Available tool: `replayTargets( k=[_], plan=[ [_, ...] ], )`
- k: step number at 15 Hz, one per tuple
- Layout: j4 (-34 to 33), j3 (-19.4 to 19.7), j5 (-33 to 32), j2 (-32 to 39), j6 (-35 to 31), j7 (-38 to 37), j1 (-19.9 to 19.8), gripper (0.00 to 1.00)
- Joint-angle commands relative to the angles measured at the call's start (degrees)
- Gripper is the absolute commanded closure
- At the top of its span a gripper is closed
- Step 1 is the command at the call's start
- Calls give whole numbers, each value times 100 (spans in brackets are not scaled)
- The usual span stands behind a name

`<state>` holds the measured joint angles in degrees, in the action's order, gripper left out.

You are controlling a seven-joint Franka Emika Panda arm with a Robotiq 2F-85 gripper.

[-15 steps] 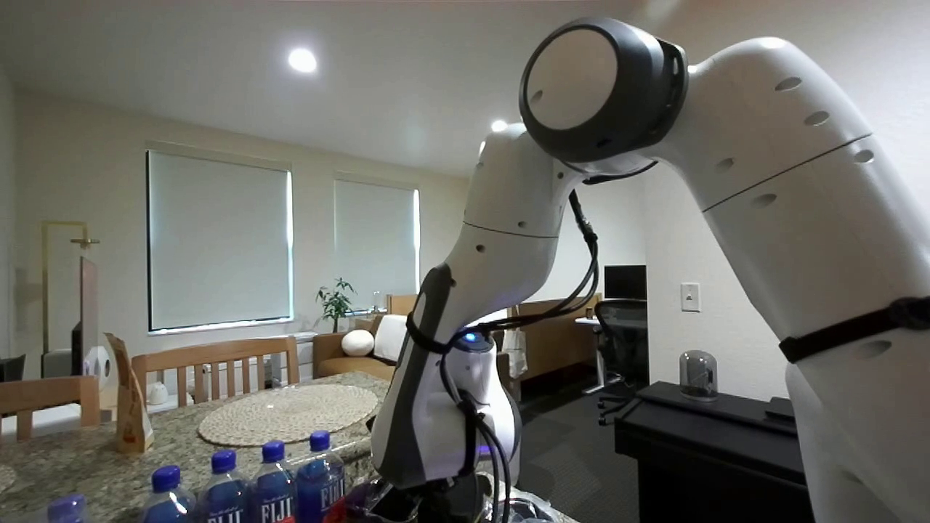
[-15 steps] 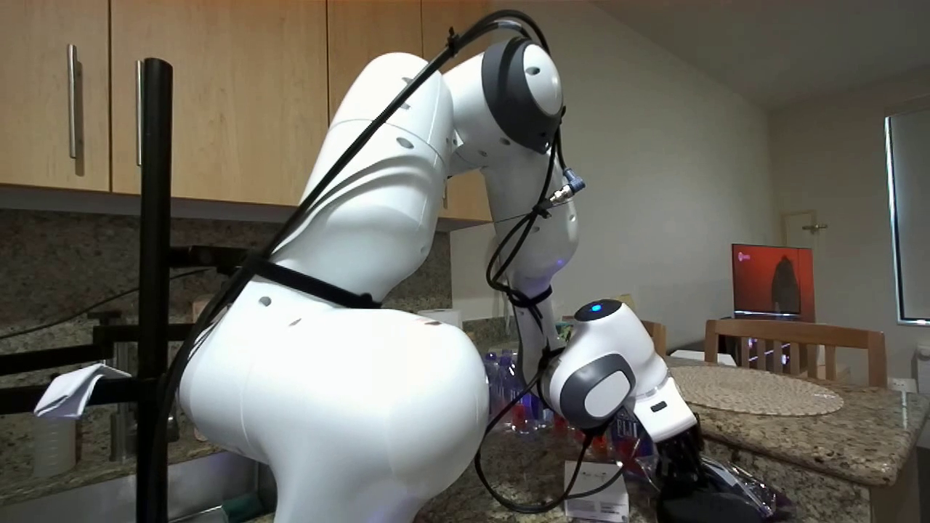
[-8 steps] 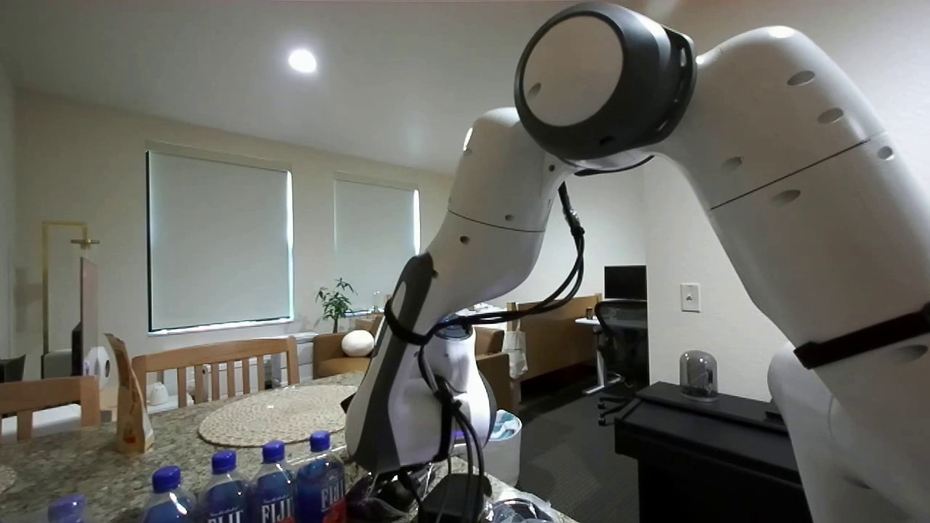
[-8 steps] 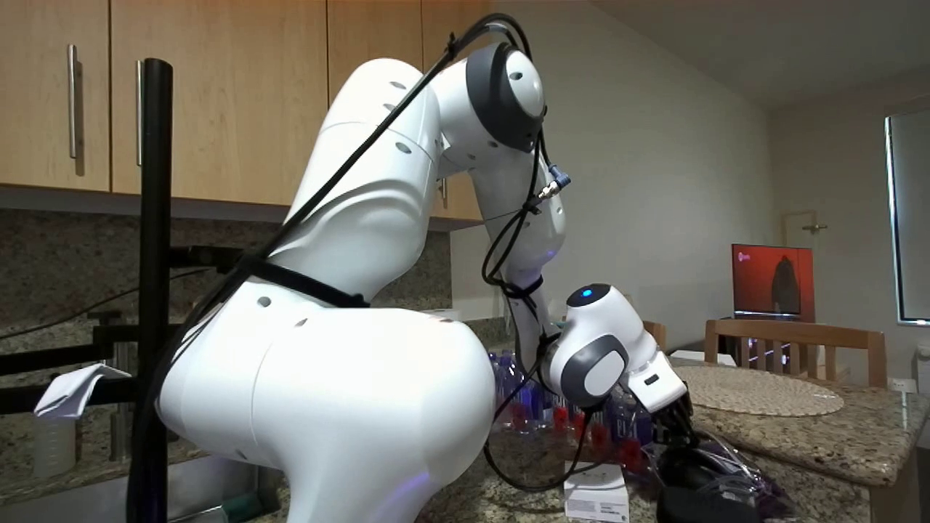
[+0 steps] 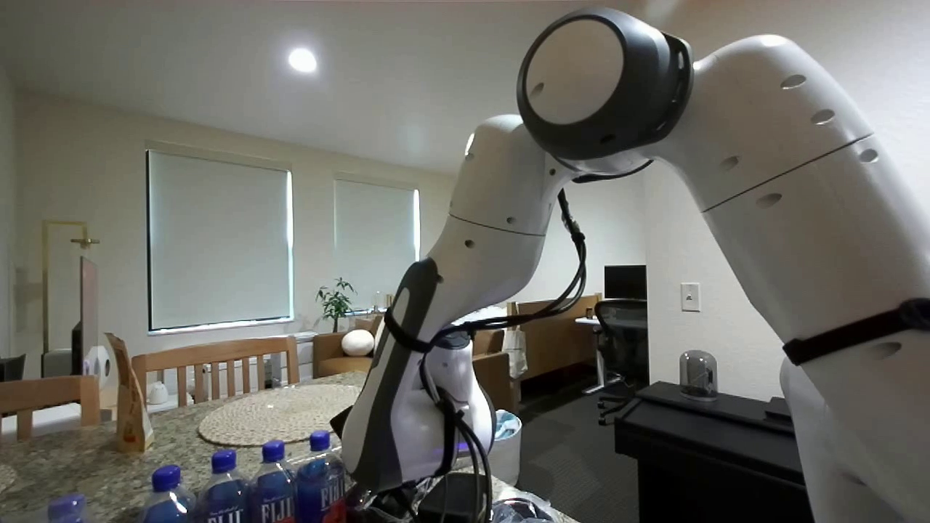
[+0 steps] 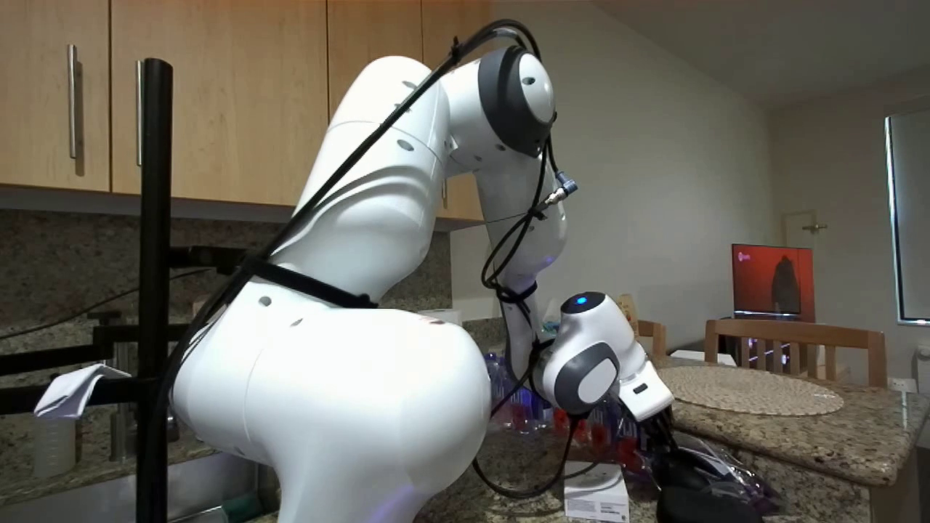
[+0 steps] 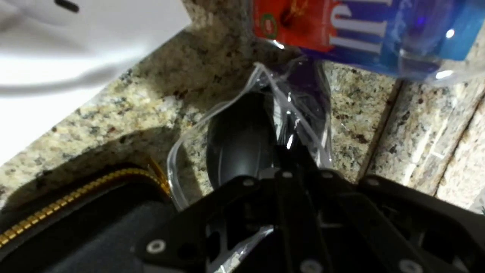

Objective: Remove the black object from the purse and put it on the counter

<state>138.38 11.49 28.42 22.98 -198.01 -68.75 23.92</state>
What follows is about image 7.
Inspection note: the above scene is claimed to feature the black purse with gold zipper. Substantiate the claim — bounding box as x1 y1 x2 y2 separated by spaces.
0 163 203 273

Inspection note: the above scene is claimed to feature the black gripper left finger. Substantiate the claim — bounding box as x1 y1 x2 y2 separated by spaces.
135 145 300 273

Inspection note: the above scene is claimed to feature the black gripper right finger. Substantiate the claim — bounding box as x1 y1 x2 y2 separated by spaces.
293 145 485 273

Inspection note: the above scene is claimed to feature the small white box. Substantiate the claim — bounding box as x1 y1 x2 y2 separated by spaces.
0 0 194 163

